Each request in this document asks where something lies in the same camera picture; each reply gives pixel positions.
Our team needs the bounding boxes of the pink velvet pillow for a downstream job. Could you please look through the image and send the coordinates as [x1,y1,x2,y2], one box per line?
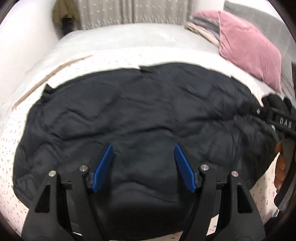
[192,10,282,93]

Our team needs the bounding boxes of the person's hand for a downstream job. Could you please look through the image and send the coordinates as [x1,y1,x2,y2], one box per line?
[274,141,286,190]

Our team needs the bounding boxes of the black puffer jacket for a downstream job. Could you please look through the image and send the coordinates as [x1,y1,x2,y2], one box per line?
[13,63,279,240]

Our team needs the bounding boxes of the black fleece garment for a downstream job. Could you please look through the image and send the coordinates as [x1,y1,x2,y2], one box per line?
[261,94,293,114]

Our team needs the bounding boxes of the white mattress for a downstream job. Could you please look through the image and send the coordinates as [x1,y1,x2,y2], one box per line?
[0,22,266,117]

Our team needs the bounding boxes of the olive green cloth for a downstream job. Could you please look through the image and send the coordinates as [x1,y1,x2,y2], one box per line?
[52,0,80,25]

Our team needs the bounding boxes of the folded striped blankets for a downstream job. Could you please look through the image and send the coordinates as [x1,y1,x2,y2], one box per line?
[184,16,220,47]

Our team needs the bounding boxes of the grey headboard cushion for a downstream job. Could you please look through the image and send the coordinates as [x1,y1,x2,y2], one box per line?
[224,1,295,105]

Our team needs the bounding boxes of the grey dotted curtain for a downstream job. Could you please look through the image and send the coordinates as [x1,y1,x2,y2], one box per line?
[75,0,194,30]

